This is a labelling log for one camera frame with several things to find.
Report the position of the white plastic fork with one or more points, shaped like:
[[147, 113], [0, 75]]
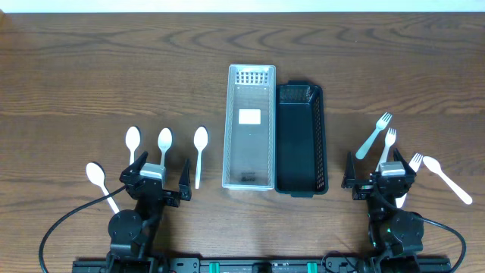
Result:
[[415, 164], [388, 142]]

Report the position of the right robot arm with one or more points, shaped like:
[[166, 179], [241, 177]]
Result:
[[395, 235]]

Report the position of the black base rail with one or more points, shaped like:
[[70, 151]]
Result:
[[328, 264]]

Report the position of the pale green plastic fork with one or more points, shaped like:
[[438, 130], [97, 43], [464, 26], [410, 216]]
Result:
[[380, 125]]

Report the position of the clear perforated plastic tray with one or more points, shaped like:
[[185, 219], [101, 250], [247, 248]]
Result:
[[249, 161]]

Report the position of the white label in tray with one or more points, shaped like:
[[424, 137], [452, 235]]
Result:
[[249, 116]]

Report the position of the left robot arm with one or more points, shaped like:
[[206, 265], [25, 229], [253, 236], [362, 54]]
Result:
[[133, 231]]

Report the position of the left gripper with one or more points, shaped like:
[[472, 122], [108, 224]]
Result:
[[152, 188]]

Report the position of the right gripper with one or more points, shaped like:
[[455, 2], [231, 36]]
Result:
[[377, 182]]

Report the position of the white plastic spoon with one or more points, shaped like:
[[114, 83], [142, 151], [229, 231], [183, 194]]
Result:
[[434, 166], [165, 140], [96, 175], [132, 140], [200, 142]]

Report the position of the dark green plastic basket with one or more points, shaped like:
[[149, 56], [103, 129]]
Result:
[[301, 141]]

